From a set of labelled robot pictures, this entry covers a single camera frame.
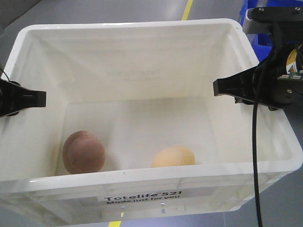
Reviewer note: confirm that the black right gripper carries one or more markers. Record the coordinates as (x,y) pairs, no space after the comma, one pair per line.
(277,82)

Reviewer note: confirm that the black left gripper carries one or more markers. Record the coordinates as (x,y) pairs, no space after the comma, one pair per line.
(15,98)

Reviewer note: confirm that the pink plush fruit toy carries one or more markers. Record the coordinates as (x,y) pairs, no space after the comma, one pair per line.
(83,152)

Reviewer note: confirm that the yellow plush fruit toy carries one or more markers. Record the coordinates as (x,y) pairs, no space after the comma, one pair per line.
(174,156)

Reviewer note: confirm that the white plastic tote box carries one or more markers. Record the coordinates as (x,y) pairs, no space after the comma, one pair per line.
(139,88)

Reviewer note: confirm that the blue storage bin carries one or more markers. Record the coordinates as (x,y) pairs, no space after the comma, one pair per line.
(260,43)

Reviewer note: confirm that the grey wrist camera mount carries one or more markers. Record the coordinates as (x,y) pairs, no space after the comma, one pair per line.
(263,19)

